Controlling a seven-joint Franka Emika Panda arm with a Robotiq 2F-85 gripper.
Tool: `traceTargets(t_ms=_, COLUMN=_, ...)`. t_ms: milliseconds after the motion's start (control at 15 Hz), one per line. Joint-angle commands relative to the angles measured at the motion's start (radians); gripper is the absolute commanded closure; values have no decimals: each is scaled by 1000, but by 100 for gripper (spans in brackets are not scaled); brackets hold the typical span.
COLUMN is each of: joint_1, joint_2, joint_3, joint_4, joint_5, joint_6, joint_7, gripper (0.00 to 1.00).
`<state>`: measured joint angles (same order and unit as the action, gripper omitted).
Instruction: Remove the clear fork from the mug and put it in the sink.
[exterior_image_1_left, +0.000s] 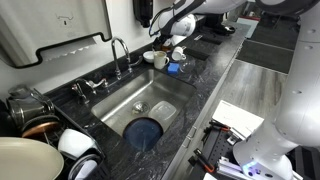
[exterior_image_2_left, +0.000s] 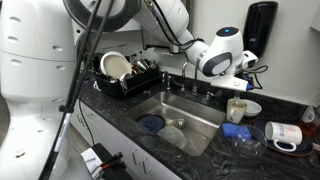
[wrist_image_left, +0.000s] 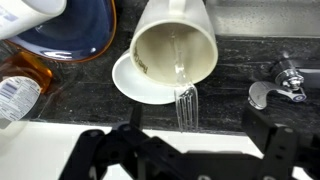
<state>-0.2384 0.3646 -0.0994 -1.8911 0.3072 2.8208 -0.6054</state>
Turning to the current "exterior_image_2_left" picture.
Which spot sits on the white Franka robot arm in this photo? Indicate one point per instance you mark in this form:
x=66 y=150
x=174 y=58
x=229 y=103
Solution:
x=33 y=66

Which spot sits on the clear dish soap bottle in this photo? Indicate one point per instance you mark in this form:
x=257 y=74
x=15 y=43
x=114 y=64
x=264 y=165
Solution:
x=308 y=115

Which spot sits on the blue sponge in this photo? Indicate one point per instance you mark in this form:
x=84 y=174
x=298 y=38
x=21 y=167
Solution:
x=235 y=130

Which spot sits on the clear glass bowl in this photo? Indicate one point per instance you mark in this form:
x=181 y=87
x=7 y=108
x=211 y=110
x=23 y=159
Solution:
x=248 y=146

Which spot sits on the steel sink drain strainer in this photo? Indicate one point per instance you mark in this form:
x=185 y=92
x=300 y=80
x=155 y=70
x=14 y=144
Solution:
x=180 y=124

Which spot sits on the dark blue saucer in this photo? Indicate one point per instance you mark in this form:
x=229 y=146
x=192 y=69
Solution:
x=305 y=146

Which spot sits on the grey kitchen cabinet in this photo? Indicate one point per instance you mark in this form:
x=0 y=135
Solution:
x=113 y=140

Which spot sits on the black wall soap dispenser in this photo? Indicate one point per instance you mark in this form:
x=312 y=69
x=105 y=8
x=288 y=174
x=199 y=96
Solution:
x=260 y=26

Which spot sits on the large cream plate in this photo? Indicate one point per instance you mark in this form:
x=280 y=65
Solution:
x=116 y=65

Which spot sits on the white mug with print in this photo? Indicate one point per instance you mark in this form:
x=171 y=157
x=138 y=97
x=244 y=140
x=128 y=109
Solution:
x=285 y=133

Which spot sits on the white flat box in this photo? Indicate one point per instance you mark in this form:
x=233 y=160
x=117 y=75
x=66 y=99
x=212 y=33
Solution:
x=90 y=160

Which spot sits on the chrome gooseneck faucet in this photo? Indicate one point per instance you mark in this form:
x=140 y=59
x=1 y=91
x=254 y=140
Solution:
x=194 y=81

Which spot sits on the black dish rack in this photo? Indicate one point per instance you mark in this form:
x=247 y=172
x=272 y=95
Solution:
x=133 y=87

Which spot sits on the dark blue plate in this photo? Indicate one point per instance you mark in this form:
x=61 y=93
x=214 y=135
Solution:
x=150 y=122

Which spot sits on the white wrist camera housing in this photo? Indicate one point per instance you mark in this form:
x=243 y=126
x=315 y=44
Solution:
x=230 y=83

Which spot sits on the steel paper towel dispenser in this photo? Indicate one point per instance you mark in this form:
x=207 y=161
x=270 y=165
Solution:
x=151 y=38

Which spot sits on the small curved chrome spout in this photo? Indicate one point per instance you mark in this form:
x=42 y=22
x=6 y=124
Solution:
x=166 y=80

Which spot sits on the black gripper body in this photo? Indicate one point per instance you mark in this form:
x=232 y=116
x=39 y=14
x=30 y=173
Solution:
x=244 y=78

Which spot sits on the cream ceramic mug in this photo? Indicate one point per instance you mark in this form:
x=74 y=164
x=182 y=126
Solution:
x=235 y=115

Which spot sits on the small white bowl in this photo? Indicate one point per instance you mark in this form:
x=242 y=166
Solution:
x=254 y=108

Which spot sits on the clear plastic fork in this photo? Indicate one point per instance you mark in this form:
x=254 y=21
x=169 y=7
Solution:
x=237 y=95

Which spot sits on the stainless steel sink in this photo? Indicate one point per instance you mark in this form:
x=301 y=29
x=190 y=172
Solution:
x=200 y=113

